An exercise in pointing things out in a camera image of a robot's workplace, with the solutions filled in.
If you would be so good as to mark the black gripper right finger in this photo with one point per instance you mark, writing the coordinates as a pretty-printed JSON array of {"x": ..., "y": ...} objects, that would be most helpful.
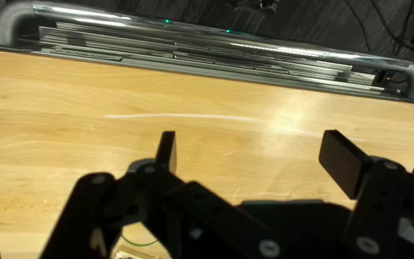
[{"x": 389, "y": 210}]

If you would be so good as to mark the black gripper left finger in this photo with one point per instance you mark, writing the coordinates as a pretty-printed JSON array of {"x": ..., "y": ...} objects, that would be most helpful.
[{"x": 101, "y": 206}]

